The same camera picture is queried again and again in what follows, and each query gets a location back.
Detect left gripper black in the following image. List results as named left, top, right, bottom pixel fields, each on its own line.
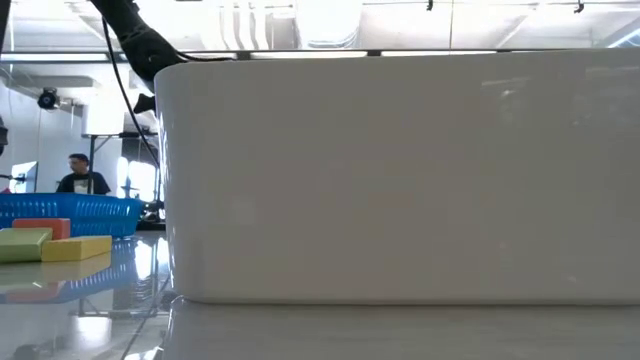
left=119, top=27, right=187, bottom=115

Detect red foam block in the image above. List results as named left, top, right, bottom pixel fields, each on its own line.
left=11, top=217, right=72, bottom=241

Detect yellow foam block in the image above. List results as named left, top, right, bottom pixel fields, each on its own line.
left=40, top=235, right=114, bottom=263

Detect green foam block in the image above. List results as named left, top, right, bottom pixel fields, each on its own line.
left=0, top=227, right=54, bottom=265

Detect black background stand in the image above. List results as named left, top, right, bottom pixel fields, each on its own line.
left=81, top=130, right=160, bottom=196

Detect person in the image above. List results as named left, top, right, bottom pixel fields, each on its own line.
left=55, top=153, right=112, bottom=196

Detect blue plastic mesh basket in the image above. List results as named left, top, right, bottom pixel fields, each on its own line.
left=0, top=192, right=145, bottom=240

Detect computer monitor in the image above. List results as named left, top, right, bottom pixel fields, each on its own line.
left=8, top=160, right=39, bottom=195

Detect black overhead crossbar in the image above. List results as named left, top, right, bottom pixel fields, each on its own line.
left=107, top=48, right=506, bottom=62

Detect white plastic bin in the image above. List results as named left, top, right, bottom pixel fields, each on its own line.
left=153, top=47, right=640, bottom=306

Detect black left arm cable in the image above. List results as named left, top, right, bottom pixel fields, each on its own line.
left=101, top=17, right=162, bottom=171

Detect black ceiling-mounted camera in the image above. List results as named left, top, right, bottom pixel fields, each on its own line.
left=37, top=87, right=61, bottom=111

